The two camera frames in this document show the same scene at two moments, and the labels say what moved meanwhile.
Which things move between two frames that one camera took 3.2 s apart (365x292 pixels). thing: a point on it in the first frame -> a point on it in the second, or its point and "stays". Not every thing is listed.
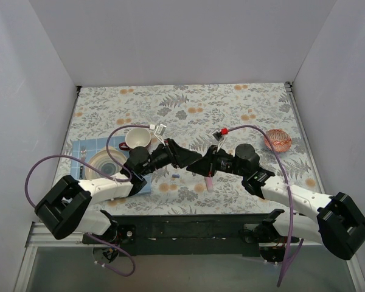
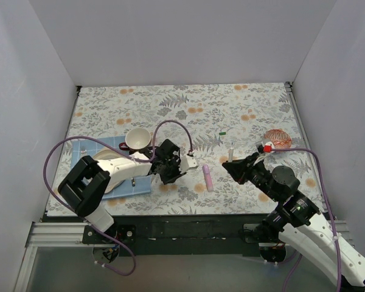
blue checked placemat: [82, 149] stays
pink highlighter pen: [209, 183] stays
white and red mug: [137, 137] stays
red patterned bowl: [280, 139] stays
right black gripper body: [212, 161] -> [244, 171]
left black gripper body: [172, 152] -> [173, 171]
